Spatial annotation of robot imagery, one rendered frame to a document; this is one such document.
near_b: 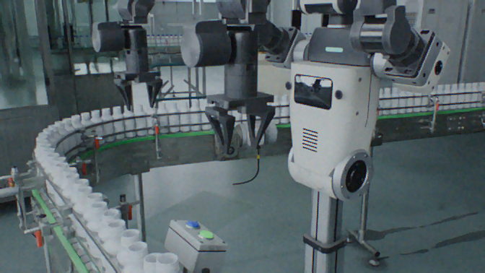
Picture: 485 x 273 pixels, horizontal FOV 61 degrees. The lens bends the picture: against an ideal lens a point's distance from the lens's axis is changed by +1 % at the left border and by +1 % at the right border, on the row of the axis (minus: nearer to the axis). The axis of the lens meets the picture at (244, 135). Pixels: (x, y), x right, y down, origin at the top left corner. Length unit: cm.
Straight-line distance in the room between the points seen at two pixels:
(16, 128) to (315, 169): 296
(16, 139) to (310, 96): 299
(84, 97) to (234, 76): 522
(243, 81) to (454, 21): 627
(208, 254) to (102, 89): 508
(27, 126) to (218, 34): 324
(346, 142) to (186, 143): 127
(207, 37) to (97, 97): 530
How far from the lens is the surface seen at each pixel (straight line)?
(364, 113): 115
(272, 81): 479
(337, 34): 118
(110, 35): 103
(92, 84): 584
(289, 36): 133
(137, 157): 221
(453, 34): 687
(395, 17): 91
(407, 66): 103
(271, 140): 225
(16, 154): 383
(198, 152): 227
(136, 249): 86
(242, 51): 66
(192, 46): 63
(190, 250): 94
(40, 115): 379
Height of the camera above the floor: 158
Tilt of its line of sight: 16 degrees down
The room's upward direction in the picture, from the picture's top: straight up
